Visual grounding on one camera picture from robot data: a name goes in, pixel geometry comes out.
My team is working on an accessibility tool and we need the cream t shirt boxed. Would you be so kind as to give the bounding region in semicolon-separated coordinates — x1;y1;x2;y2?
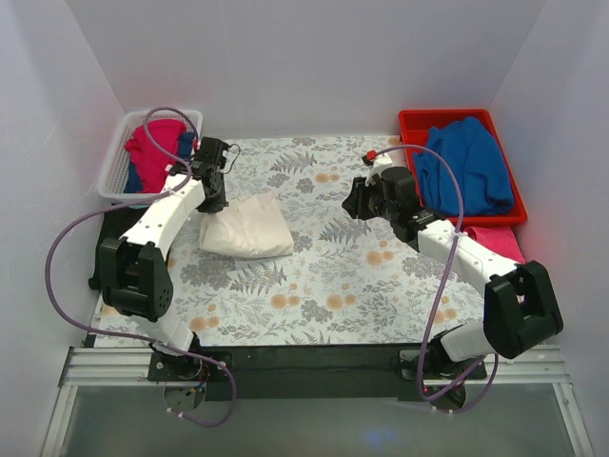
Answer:
199;192;294;259

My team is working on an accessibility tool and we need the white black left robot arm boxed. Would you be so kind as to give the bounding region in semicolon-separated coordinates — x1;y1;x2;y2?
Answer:
98;137;230;381

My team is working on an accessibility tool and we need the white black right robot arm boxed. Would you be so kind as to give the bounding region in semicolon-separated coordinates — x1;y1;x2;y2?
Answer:
342;167;564;379

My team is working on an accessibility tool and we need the magenta t shirt in basket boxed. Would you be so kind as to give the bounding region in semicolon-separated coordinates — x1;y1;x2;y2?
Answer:
124;119;194;193

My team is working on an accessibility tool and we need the navy t shirt in basket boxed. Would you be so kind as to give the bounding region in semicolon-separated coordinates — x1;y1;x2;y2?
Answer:
124;130;194;193

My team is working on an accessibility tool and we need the blue t shirt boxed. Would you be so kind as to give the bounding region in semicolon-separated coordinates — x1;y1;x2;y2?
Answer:
413;116;515;217

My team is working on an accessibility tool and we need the floral table mat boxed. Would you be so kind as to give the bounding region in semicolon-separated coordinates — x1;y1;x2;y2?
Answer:
94;134;510;348

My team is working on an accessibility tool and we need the white plastic basket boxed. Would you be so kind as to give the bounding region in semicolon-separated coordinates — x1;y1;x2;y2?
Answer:
97;109;203;204

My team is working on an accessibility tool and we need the folded black t shirt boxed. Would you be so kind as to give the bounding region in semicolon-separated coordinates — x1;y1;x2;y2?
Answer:
88;207;146;290

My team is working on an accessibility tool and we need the folded pink t shirt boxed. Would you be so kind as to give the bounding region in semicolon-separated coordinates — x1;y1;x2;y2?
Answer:
465;227;526;264

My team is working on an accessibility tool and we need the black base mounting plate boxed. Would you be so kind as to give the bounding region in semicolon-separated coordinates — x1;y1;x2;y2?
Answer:
147;343;486;404

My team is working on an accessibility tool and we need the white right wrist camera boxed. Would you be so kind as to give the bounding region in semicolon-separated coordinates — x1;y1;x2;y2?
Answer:
363;150;394;186

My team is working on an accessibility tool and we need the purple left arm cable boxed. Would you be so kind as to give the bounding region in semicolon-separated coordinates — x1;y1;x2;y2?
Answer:
46;108;238;427

